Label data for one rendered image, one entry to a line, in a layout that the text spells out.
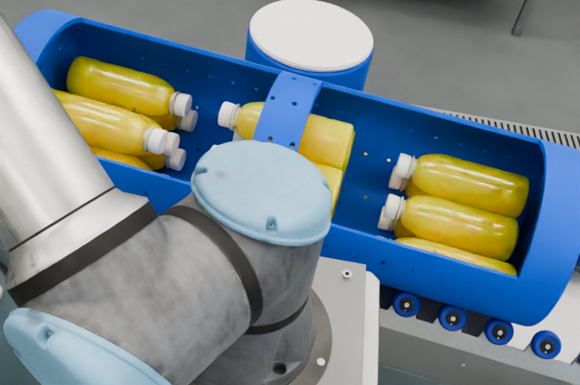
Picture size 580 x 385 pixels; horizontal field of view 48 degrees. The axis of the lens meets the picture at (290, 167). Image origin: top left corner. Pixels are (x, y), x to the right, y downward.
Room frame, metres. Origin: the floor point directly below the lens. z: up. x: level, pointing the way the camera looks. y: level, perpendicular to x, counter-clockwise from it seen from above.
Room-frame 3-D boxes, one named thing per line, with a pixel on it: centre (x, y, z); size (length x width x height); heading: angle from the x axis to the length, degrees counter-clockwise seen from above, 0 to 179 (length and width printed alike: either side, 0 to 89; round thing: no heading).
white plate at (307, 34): (1.25, 0.01, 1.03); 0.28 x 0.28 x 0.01
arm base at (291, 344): (0.37, 0.02, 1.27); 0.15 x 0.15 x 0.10
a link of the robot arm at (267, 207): (0.36, 0.02, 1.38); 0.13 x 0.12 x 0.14; 147
